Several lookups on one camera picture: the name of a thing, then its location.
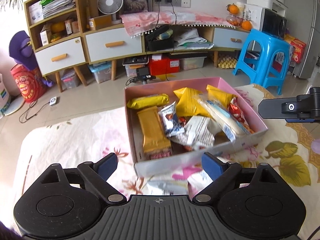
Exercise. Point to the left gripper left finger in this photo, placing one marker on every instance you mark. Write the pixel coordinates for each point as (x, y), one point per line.
(95, 176)

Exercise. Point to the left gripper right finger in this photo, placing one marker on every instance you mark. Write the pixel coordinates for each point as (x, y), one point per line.
(222, 174)

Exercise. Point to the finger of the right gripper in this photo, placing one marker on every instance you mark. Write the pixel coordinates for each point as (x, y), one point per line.
(299, 109)

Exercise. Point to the white bread package blue label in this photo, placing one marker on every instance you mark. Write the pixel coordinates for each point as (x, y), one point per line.
(232, 128)

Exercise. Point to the white green-leaf snack bag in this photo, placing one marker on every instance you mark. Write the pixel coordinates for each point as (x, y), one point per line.
(199, 132)

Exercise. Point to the white grey snack packet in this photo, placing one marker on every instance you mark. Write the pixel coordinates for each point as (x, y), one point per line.
(167, 187)

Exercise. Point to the orange wafer snack pack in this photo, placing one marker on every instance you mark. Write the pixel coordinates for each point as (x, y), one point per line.
(155, 143)

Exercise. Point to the red snack bag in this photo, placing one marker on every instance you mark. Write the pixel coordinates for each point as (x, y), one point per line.
(235, 110)

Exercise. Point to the pink and silver cardboard box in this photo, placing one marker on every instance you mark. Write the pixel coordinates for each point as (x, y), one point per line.
(181, 155)

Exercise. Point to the large yellow snack bag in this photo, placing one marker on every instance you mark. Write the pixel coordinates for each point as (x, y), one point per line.
(188, 104)

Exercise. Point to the blue white snack packet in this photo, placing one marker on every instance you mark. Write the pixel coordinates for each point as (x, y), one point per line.
(170, 122)

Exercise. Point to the small yellow snack bag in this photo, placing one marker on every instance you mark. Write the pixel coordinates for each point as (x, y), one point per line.
(217, 95)

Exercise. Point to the yellow bar snack pack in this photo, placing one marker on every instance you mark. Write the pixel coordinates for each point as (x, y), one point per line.
(157, 100)

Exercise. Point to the blue plastic stool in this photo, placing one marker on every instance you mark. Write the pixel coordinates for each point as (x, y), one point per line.
(261, 71)

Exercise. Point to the yellow egg tray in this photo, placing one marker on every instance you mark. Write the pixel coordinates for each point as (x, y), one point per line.
(227, 62)

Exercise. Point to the black microwave oven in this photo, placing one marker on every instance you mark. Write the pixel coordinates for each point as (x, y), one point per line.
(272, 23)

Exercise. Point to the red gift bag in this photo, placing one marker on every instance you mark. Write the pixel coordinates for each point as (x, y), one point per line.
(29, 82)

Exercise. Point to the clear plastic storage bin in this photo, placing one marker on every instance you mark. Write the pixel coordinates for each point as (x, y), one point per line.
(192, 63)

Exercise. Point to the white blue shopping bag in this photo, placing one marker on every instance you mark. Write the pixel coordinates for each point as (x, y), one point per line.
(5, 98)

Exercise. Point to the red storage box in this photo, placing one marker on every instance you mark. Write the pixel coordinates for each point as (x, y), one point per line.
(163, 66)

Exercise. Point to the orange fruit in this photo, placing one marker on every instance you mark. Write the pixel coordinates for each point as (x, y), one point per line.
(233, 9)

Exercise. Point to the wooden drawer cabinet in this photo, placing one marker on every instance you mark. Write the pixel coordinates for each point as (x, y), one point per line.
(91, 46)

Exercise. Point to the purple hat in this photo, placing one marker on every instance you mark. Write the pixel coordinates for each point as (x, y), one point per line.
(21, 50)

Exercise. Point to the pink floral cloth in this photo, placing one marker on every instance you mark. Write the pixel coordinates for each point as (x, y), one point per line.
(137, 24)

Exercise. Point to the white desk fan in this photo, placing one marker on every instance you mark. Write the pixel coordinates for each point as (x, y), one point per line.
(110, 7)

